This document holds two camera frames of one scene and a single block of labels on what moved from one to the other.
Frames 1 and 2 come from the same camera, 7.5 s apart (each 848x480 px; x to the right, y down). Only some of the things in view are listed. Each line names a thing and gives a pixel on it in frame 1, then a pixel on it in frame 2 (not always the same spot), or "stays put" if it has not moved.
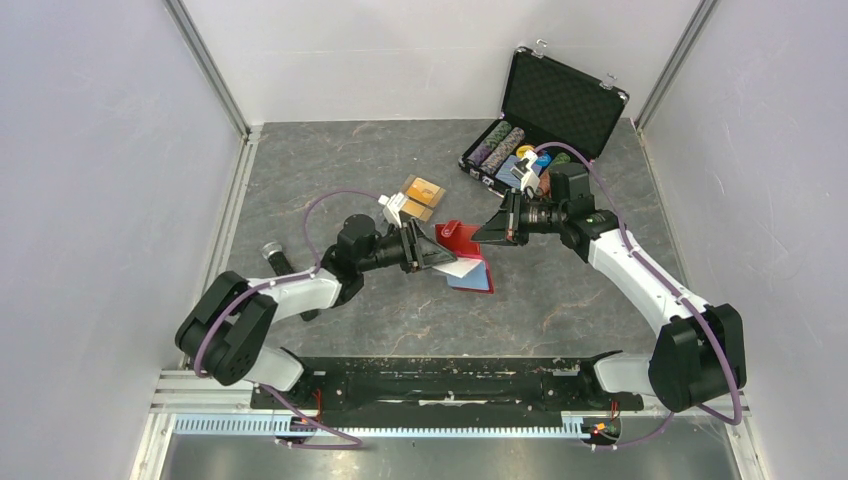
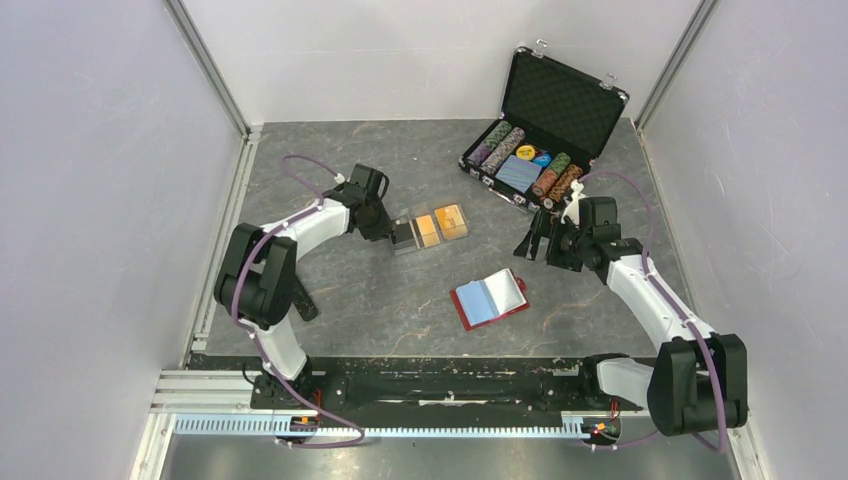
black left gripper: (419, 250) → (381, 230)
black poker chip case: (553, 117) stays put
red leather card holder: (464, 241) → (490, 298)
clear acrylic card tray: (422, 197) → (428, 228)
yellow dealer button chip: (520, 151) stays put
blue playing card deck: (505, 175) stays put
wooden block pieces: (425, 191) → (452, 222)
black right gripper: (505, 226) → (543, 227)
